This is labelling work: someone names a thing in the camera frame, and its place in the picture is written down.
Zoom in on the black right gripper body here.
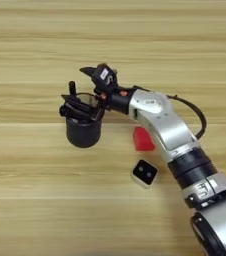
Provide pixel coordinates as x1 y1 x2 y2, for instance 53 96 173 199
95 85 135 116

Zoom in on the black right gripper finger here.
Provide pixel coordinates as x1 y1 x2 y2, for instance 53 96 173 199
79 66 100 80
60 94 104 121

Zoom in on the black mesh pen cup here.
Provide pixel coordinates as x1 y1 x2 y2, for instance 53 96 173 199
64 92 105 149

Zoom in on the black box with white label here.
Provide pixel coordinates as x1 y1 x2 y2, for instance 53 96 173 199
93 63 119 93

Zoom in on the red cube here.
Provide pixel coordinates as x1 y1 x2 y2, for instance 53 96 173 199
132 126 157 152

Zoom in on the white box with black top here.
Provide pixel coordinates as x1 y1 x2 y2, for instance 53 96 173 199
130 158 159 190

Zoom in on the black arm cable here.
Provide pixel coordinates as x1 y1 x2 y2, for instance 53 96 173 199
133 85 208 140

